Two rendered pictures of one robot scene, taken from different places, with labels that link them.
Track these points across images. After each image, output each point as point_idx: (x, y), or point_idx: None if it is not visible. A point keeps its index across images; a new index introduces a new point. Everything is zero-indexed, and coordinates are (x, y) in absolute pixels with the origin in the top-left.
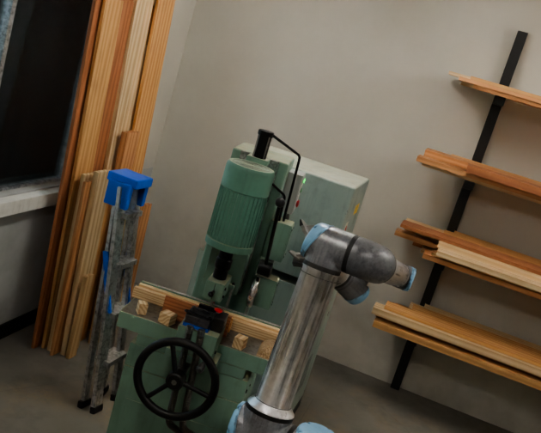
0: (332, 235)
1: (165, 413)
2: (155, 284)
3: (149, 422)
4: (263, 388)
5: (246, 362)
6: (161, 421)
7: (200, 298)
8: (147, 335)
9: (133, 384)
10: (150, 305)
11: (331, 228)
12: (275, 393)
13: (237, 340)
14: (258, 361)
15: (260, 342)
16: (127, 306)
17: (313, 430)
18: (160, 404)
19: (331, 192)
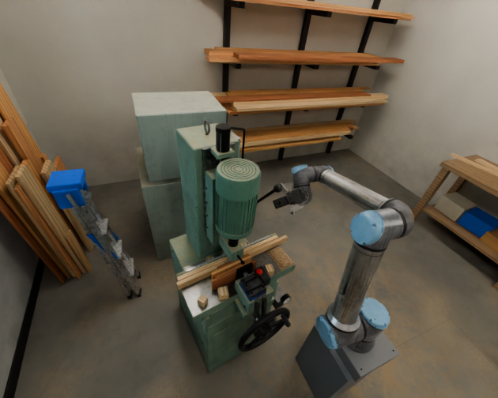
0: (390, 225)
1: (262, 342)
2: (186, 270)
3: (231, 329)
4: (346, 318)
5: (277, 276)
6: (237, 324)
7: (205, 245)
8: (216, 310)
9: (216, 328)
10: (196, 286)
11: (384, 219)
12: (356, 317)
13: (270, 272)
14: (283, 272)
15: (267, 253)
16: (190, 306)
17: (370, 310)
18: (234, 321)
19: (213, 118)
